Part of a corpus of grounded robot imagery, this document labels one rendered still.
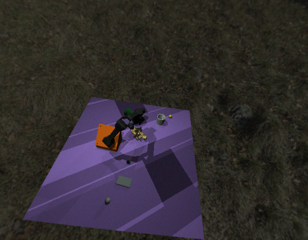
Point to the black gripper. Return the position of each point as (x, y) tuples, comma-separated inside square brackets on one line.
[(135, 122)]

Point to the grey ball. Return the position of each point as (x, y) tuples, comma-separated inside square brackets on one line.
[(108, 200)]

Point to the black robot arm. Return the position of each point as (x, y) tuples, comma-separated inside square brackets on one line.
[(121, 125)]

